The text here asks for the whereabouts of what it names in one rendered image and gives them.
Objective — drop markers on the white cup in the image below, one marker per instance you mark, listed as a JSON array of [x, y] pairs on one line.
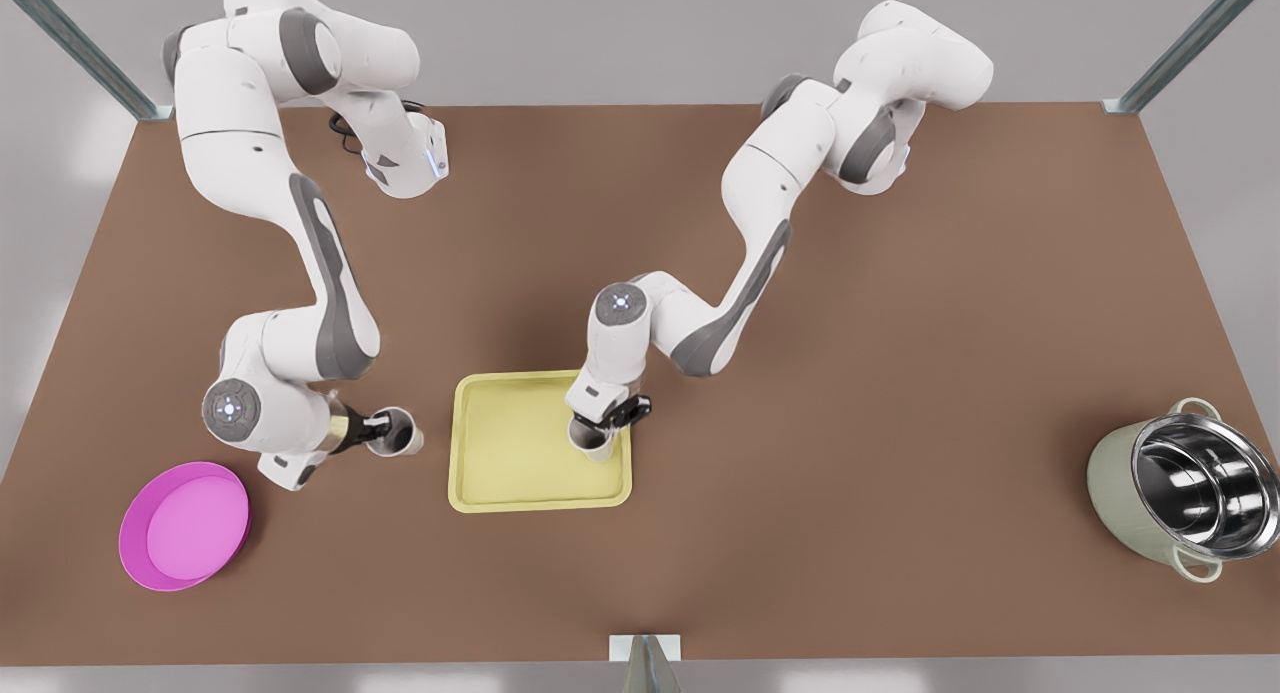
[[592, 440], [397, 433]]

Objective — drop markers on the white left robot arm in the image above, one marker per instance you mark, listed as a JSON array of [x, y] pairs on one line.
[[770, 188]]

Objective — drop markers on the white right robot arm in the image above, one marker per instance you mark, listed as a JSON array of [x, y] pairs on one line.
[[250, 143]]

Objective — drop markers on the yellow tray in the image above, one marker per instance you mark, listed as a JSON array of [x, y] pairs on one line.
[[520, 443]]

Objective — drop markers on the pink plate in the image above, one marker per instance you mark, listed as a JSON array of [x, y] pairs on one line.
[[185, 525]]

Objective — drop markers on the pale green steel pot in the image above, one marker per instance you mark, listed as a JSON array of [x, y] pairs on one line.
[[1180, 488]]

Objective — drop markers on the silver frame post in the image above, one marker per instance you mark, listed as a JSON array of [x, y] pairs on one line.
[[85, 48], [647, 663], [1185, 43]]

